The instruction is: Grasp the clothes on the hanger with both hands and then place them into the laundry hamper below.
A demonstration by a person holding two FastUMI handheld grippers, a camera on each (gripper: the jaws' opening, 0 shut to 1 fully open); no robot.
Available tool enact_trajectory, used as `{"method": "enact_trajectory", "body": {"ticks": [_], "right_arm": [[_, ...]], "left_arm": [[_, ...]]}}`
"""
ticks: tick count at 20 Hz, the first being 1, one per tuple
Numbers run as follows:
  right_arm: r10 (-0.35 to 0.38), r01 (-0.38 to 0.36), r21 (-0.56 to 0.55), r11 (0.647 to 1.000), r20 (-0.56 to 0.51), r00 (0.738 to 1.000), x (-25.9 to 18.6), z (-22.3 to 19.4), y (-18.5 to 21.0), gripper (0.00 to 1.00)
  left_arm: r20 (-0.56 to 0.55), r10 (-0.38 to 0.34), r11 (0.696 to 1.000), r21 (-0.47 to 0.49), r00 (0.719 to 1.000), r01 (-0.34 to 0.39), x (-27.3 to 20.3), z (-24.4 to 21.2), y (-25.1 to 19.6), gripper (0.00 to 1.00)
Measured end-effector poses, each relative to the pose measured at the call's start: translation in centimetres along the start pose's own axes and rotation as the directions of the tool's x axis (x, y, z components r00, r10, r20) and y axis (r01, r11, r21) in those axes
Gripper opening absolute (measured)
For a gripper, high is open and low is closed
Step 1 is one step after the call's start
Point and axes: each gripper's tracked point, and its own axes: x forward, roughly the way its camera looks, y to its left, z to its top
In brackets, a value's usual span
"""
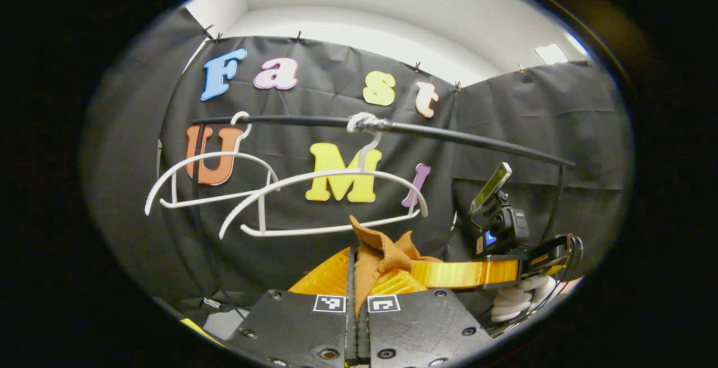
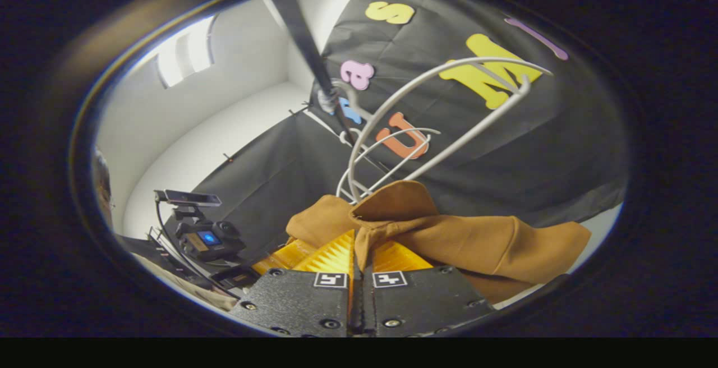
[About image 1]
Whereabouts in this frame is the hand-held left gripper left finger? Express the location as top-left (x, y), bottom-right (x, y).
top-left (226, 246), bottom-right (358, 367)

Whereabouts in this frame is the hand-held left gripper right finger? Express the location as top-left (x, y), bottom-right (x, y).
top-left (358, 270), bottom-right (495, 367)

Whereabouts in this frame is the brown shirt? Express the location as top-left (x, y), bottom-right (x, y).
top-left (349, 215), bottom-right (447, 319)

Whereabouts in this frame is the black clothes rack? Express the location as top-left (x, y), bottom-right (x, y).
top-left (190, 114), bottom-right (577, 307)

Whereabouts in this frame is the white hanger with taped hook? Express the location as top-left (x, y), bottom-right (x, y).
top-left (219, 112), bottom-right (429, 240)

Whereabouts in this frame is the empty white clothes hanger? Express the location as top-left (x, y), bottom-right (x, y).
top-left (145, 111), bottom-right (279, 217)

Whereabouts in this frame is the small ceiling light panel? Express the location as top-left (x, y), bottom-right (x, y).
top-left (534, 44), bottom-right (570, 66)

